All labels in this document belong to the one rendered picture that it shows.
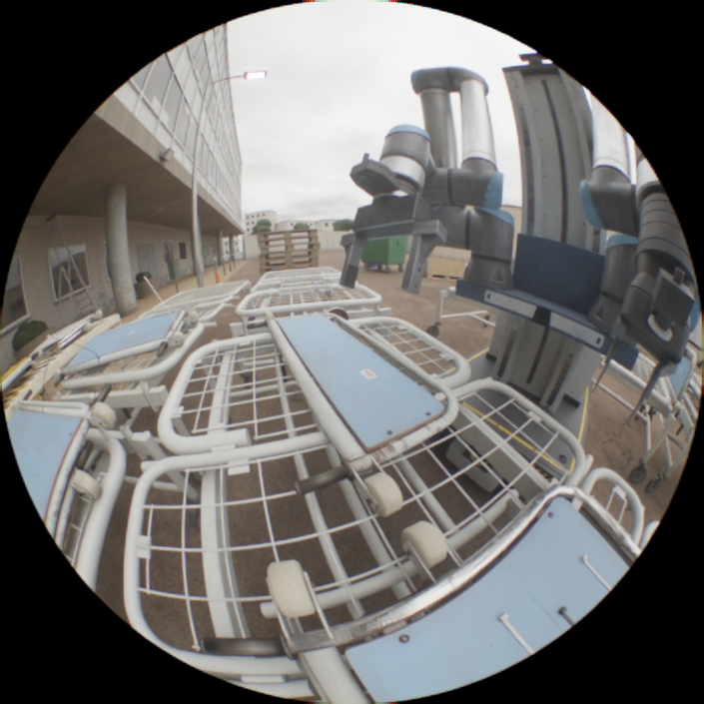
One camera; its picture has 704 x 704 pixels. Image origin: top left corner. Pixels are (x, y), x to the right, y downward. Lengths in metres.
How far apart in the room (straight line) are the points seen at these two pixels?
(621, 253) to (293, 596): 0.84
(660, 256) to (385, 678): 0.39
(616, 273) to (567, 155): 0.51
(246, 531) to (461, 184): 1.16
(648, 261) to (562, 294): 0.65
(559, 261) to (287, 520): 1.28
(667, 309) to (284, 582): 0.34
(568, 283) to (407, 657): 0.90
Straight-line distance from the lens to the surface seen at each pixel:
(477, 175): 0.53
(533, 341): 1.00
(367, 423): 0.39
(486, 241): 0.78
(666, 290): 0.19
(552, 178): 1.03
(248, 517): 0.93
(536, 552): 0.33
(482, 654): 0.29
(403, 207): 0.36
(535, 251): 0.89
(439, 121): 0.88
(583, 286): 0.86
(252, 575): 0.87
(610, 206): 0.46
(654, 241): 0.26
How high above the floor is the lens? 0.81
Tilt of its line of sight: 28 degrees down
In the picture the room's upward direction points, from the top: straight up
